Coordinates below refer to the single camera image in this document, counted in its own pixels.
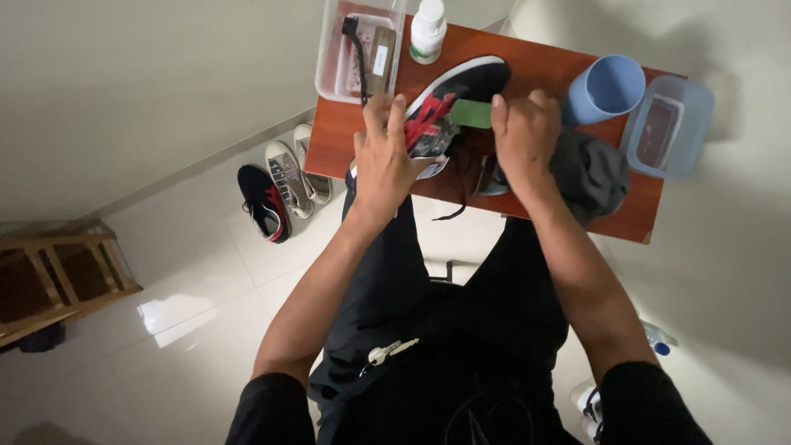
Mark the bunch of keys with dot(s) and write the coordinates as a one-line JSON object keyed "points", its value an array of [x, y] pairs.
{"points": [[388, 352]]}

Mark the black cleaning brush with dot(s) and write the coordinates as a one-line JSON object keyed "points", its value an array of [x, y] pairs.
{"points": [[358, 59]]}

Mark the person's black shirt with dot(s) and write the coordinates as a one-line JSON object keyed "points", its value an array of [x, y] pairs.
{"points": [[642, 408]]}

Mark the white bottle with green label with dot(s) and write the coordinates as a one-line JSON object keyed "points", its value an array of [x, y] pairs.
{"points": [[427, 34]]}

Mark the green flat pad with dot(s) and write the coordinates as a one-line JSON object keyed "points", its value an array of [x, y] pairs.
{"points": [[471, 114]]}

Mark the black chair part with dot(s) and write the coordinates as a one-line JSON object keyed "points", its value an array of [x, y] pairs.
{"points": [[446, 272]]}

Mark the brown bar with white label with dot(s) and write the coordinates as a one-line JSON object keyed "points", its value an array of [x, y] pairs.
{"points": [[382, 59]]}

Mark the blue tinted plastic container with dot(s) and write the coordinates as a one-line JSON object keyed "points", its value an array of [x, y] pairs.
{"points": [[670, 127]]}

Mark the wooden stool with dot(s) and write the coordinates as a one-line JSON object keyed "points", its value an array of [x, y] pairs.
{"points": [[59, 278]]}

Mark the black shoelace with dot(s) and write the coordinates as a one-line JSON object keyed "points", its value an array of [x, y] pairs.
{"points": [[462, 185]]}

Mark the blue plastic cup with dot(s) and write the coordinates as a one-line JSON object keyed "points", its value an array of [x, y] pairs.
{"points": [[602, 89]]}

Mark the dark cloth bundle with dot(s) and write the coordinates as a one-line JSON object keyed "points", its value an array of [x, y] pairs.
{"points": [[37, 338]]}

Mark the person's black trousers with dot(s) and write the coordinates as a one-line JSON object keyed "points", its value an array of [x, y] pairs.
{"points": [[432, 321]]}

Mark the person's right hand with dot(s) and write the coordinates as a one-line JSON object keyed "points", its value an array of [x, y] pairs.
{"points": [[528, 145]]}

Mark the black sneaker with red laces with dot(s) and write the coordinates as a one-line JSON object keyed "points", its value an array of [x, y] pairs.
{"points": [[469, 83]]}

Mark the clear bottle with blue cap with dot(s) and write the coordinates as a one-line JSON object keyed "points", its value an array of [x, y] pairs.
{"points": [[658, 338]]}

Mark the person's left hand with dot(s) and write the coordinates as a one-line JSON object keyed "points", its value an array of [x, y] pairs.
{"points": [[383, 164]]}

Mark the black and red sneaker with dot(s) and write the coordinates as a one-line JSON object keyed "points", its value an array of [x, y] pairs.
{"points": [[262, 201]]}

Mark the white canvas shoe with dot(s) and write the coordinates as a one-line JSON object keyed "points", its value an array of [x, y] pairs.
{"points": [[315, 179], [289, 179]]}

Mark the clear plastic container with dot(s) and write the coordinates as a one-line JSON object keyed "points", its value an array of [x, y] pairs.
{"points": [[337, 62]]}

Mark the dark grey cloth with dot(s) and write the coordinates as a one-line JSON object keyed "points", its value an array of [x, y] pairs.
{"points": [[590, 173]]}

